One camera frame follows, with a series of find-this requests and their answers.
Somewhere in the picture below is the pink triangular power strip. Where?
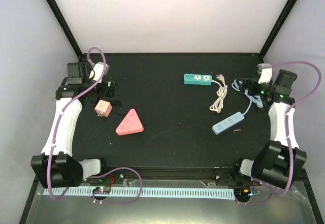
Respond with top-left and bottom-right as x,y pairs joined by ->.
115,109 -> 144,136

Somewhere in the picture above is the light blue coiled cable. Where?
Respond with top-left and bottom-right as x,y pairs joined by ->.
231,79 -> 265,117

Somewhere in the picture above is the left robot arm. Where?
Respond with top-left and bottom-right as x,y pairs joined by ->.
31,62 -> 109,188

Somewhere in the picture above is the right circuit board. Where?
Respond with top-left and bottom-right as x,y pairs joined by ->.
234,188 -> 261,197

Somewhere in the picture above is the teal power strip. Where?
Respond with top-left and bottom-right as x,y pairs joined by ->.
183,74 -> 212,86

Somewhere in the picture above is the pink square socket adapter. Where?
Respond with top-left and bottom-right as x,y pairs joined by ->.
95,100 -> 112,117

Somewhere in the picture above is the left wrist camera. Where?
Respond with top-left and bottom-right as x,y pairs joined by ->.
89,62 -> 110,82

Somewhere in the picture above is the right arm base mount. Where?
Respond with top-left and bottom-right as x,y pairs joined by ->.
214,168 -> 261,187

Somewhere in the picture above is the circuit board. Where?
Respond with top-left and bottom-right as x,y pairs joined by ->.
92,186 -> 111,195
234,188 -> 261,197

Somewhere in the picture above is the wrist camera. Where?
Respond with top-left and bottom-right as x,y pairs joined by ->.
257,63 -> 272,84
89,62 -> 110,82

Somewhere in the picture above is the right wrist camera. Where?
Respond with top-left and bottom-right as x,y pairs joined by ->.
257,63 -> 272,84

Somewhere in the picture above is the white slotted cable duct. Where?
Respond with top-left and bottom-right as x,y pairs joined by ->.
42,185 -> 235,201

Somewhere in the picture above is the black adapter cable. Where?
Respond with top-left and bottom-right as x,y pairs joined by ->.
111,99 -> 125,117

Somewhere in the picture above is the light blue power strip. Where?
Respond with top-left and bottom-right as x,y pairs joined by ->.
212,112 -> 244,135

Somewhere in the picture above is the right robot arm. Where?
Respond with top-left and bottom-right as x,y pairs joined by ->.
231,67 -> 307,190

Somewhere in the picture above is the left circuit board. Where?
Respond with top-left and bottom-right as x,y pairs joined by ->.
92,186 -> 111,195

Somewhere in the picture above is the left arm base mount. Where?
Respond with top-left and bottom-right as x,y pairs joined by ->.
84,167 -> 124,185

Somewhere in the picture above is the white power strip cable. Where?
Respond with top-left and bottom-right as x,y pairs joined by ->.
208,73 -> 229,113

